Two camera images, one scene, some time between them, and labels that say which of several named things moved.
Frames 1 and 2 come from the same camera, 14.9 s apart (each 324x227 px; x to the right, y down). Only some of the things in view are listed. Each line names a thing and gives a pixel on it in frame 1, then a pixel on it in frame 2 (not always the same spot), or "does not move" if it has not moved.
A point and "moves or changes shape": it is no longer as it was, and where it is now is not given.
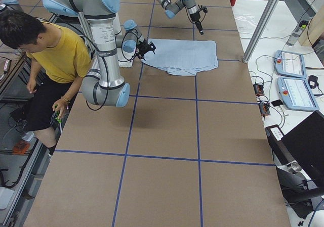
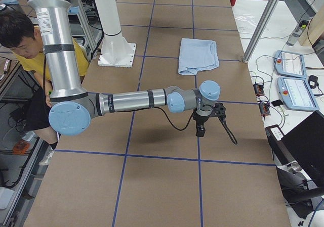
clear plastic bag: [246, 23] does not move
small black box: [277, 102] does not move
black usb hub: [258, 89] does not move
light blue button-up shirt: [183, 57] moves or changes shape
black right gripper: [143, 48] → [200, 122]
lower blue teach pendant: [297, 94] does not move
